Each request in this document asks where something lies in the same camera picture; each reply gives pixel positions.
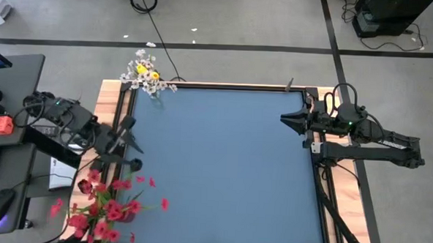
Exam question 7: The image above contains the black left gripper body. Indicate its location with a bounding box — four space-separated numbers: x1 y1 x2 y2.
93 125 127 158

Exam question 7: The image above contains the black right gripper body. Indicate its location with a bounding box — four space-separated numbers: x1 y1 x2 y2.
306 102 332 138

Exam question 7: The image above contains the white blossom spray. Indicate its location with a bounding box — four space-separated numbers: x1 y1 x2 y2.
118 71 178 96
126 48 158 72

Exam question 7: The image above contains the thin-stemmed red flower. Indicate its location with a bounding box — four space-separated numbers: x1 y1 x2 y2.
139 196 170 213

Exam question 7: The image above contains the orange-red carnation bunch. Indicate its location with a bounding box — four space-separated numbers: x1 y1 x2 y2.
67 197 143 243

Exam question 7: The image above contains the clear glass vase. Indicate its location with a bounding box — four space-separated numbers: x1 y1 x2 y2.
146 89 163 105

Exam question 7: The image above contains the light wooden table board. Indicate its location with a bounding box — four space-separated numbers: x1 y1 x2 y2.
60 74 380 243

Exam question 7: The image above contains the white paper sheet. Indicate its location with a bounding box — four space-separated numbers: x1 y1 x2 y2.
48 156 78 192

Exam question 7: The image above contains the dark grey side desk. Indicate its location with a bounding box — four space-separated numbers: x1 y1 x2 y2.
0 141 37 239

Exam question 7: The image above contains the orange cube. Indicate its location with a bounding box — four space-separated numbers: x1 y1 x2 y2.
0 114 15 136

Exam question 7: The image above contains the large black desk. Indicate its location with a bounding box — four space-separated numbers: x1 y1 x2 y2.
0 52 47 151

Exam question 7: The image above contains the black computer mouse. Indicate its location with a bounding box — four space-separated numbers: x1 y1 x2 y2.
0 187 17 226

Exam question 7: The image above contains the black computer case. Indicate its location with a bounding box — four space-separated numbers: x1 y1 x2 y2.
350 0 433 42

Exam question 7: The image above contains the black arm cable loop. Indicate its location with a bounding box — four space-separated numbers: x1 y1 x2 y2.
321 81 360 117

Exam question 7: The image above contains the black table frame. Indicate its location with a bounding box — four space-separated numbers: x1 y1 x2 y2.
64 75 380 243

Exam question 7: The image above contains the black coiled floor cable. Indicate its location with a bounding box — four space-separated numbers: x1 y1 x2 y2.
125 0 190 83

